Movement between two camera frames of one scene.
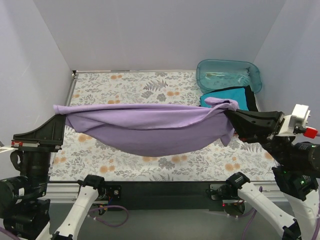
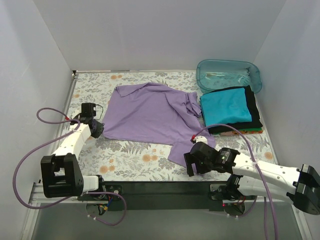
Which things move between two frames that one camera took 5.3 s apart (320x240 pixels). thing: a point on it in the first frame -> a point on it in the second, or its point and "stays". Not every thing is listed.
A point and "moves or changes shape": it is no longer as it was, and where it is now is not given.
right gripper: x=277 y=125 -> x=189 y=163
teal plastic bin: x=214 y=74 stays
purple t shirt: x=151 y=130 moves or changes shape
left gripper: x=36 y=143 -> x=98 y=128
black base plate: x=163 y=196 stays
